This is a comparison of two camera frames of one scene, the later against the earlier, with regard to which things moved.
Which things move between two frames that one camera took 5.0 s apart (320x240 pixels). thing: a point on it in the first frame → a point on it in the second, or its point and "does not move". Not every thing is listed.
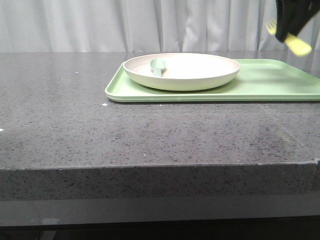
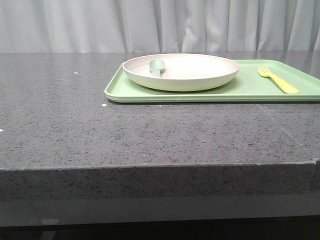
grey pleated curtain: [141, 26] does not move
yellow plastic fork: [296, 45] → [264, 71]
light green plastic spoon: [156, 65] does not move
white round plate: [183, 72] does not move
